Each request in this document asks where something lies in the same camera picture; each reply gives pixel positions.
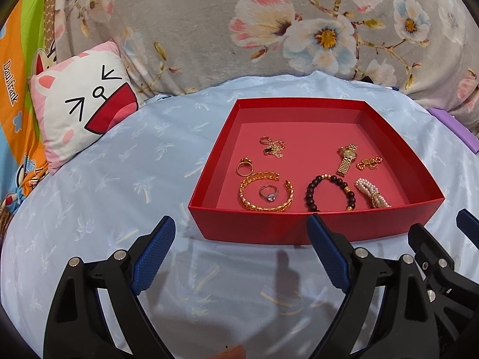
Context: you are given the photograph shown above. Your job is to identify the red cardboard box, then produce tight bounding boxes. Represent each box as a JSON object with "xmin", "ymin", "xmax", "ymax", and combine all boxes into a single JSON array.
[{"xmin": 188, "ymin": 99, "xmax": 446, "ymax": 246}]

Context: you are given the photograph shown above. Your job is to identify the colourful cartoon printed blanket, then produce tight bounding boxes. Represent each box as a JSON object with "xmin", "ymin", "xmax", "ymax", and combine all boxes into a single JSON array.
[{"xmin": 0, "ymin": 0, "xmax": 61, "ymax": 241}]

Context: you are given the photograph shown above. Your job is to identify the pearl bracelet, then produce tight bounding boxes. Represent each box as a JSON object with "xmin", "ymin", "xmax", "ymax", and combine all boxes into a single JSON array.
[{"xmin": 355, "ymin": 178, "xmax": 392, "ymax": 209}]

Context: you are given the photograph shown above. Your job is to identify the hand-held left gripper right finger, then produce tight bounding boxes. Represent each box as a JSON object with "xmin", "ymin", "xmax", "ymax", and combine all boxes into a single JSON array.
[{"xmin": 307, "ymin": 213, "xmax": 446, "ymax": 359}]

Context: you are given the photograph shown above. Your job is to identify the gold earrings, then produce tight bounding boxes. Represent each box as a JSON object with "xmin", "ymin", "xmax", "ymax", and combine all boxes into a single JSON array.
[{"xmin": 356, "ymin": 156, "xmax": 383, "ymax": 171}]

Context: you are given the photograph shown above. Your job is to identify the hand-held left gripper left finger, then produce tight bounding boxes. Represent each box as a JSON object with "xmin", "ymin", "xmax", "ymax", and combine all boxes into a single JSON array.
[{"xmin": 44, "ymin": 216, "xmax": 177, "ymax": 359}]

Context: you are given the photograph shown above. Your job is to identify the light blue palm-print sheet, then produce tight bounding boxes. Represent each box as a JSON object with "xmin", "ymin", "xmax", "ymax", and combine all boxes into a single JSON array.
[{"xmin": 0, "ymin": 71, "xmax": 479, "ymax": 359}]

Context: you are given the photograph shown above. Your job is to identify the silver gemstone ring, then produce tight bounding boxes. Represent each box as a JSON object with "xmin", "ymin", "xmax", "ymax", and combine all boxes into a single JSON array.
[{"xmin": 260, "ymin": 185, "xmax": 280, "ymax": 203}]

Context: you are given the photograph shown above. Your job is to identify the dark wooden bead bracelet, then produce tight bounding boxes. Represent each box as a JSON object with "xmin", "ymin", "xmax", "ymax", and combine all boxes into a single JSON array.
[{"xmin": 305, "ymin": 174, "xmax": 356, "ymax": 212}]

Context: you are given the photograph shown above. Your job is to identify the gold chain necklace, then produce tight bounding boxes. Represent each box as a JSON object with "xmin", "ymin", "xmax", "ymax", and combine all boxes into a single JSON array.
[{"xmin": 260, "ymin": 136, "xmax": 288, "ymax": 159}]

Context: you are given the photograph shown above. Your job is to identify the cartoon face pillow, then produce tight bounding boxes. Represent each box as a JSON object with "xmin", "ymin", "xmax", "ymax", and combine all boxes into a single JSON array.
[{"xmin": 31, "ymin": 40, "xmax": 141, "ymax": 176}]

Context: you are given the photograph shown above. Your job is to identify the purple flat object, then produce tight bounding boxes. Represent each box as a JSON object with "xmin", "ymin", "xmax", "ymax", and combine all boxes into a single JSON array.
[{"xmin": 428, "ymin": 108, "xmax": 479, "ymax": 154}]

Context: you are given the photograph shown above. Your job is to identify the gold wristwatch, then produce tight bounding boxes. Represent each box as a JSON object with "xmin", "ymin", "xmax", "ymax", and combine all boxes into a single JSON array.
[{"xmin": 336, "ymin": 144, "xmax": 360, "ymax": 177}]

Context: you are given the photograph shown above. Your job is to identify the gold open bangle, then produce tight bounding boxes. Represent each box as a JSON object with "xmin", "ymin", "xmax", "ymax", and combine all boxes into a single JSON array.
[{"xmin": 239, "ymin": 171, "xmax": 295, "ymax": 212}]

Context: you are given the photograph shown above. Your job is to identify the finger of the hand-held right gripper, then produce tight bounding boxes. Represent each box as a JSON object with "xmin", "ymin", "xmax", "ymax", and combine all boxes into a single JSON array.
[
  {"xmin": 456, "ymin": 209, "xmax": 479, "ymax": 233},
  {"xmin": 407, "ymin": 223, "xmax": 456, "ymax": 281}
]

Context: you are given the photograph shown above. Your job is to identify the grey floral blanket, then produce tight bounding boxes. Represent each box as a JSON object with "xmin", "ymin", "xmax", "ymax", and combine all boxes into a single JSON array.
[{"xmin": 41, "ymin": 0, "xmax": 479, "ymax": 136}]

